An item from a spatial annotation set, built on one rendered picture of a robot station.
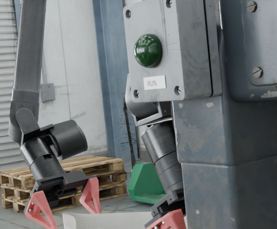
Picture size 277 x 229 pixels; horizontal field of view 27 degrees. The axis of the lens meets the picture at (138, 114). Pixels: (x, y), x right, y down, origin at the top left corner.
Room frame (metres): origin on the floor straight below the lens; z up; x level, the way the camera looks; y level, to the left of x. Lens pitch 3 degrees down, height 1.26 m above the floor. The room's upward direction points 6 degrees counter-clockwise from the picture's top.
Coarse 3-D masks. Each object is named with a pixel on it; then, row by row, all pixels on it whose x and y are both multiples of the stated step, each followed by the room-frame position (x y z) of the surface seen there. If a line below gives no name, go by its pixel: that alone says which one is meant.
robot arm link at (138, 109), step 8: (128, 80) 0.86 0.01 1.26; (128, 88) 0.86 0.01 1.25; (128, 96) 0.85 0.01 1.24; (128, 104) 0.85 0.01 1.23; (136, 104) 0.83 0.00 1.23; (144, 104) 0.82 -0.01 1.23; (152, 104) 0.81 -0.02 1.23; (136, 112) 0.85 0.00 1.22; (144, 112) 0.84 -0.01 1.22; (152, 112) 0.83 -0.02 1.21
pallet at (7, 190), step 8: (88, 168) 7.06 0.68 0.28; (96, 176) 6.33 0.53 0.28; (104, 176) 6.79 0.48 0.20; (112, 176) 6.56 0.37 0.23; (120, 176) 6.53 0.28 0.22; (0, 184) 6.49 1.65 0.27; (8, 184) 6.34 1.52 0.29; (104, 184) 6.42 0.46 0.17; (112, 184) 6.45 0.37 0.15; (8, 192) 6.44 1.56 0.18; (16, 192) 6.18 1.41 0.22; (24, 192) 6.15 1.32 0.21; (80, 192) 6.18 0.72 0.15
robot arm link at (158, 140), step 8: (168, 120) 0.82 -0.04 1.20; (152, 128) 0.82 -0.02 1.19; (160, 128) 0.81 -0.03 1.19; (168, 128) 0.82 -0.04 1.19; (144, 136) 0.83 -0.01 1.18; (152, 136) 0.82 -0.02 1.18; (160, 136) 0.81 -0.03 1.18; (168, 136) 0.81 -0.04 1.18; (144, 144) 0.84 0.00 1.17; (152, 144) 0.81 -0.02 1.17; (160, 144) 0.81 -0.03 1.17; (168, 144) 0.80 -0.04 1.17; (152, 152) 0.81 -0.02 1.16; (160, 152) 0.80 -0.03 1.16; (168, 152) 0.80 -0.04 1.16; (152, 160) 0.82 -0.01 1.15
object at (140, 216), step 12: (72, 216) 1.01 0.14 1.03; (84, 216) 1.03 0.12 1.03; (96, 216) 1.02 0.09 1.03; (108, 216) 1.01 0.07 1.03; (120, 216) 1.00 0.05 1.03; (132, 216) 1.00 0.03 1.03; (144, 216) 0.99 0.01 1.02; (72, 228) 1.02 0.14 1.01; (84, 228) 1.03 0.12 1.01; (96, 228) 1.02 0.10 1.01; (108, 228) 1.01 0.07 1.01; (120, 228) 1.00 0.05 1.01; (132, 228) 1.00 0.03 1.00; (144, 228) 0.99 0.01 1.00
